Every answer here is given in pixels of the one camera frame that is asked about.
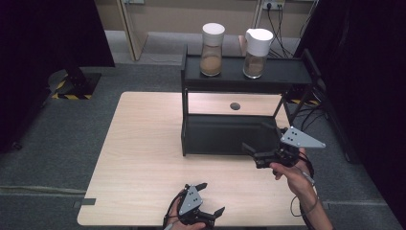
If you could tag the dark tape strip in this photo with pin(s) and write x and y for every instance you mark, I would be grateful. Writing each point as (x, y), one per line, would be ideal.
(88, 201)

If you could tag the white wall socket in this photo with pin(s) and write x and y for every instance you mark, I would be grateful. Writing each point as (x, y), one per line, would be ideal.
(274, 4)

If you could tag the black stand base striped tape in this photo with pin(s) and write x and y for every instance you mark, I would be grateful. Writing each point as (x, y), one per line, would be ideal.
(76, 84)

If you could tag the white upright post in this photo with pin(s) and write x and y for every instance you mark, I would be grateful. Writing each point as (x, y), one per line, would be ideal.
(259, 14)

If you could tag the black curtain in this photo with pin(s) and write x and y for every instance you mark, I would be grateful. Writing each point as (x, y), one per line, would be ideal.
(367, 96)
(38, 64)

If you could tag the beige wooden panel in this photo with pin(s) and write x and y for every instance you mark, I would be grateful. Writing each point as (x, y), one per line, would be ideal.
(134, 32)

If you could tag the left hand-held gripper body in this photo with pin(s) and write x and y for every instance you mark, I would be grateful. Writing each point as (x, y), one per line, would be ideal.
(191, 201)

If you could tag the glass spice jar spouted white cap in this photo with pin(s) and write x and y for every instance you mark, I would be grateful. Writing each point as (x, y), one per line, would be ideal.
(255, 65)

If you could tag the black metal two-tier shelf rack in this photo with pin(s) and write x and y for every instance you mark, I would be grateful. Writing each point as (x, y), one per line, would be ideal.
(230, 134)

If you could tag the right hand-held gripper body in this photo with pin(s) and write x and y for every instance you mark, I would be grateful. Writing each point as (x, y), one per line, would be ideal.
(300, 139)

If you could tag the person's left hand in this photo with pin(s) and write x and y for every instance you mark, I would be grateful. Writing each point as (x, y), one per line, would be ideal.
(174, 217)

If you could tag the person's right hand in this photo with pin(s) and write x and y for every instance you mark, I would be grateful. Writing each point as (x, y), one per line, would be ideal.
(295, 180)

